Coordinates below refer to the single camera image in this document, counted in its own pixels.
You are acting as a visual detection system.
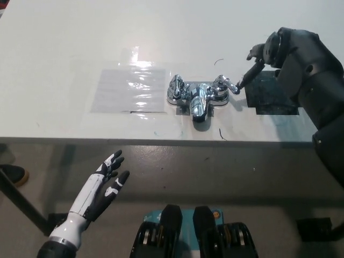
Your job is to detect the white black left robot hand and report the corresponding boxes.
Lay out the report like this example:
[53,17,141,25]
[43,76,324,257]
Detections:
[49,149,131,250]

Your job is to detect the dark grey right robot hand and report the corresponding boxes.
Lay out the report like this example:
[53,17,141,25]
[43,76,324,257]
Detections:
[235,26,344,102]

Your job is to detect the chrome two-handle faucet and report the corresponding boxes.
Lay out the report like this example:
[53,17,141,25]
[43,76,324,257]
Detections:
[166,74,240,122]

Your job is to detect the black tape patch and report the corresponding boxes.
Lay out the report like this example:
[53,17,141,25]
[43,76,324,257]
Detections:
[246,71,300,116]

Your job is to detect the black table leg with foot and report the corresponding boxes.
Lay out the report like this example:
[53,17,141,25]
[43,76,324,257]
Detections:
[0,170,69,237]

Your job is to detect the black shoe tan sole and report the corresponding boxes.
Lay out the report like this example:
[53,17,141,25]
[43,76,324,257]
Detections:
[0,164,30,188]

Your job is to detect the grey taped plastic sheet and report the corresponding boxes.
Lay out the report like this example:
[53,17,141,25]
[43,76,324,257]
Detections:
[90,69,167,113]

